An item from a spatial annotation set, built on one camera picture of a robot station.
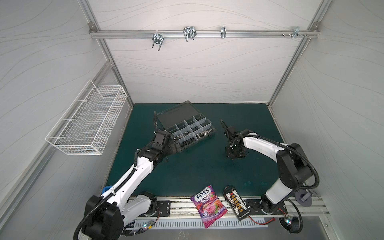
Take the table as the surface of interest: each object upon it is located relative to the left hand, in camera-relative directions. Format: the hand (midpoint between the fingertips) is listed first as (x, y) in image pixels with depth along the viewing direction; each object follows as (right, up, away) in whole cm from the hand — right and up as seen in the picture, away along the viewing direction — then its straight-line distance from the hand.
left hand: (175, 143), depth 84 cm
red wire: (+50, -35, -12) cm, 62 cm away
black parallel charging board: (+32, -28, -10) cm, 44 cm away
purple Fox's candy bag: (+19, -29, -11) cm, 37 cm away
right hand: (+35, -7, +7) cm, 37 cm away
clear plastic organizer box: (+6, +9, +18) cm, 21 cm away
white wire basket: (-41, +10, -16) cm, 45 cm away
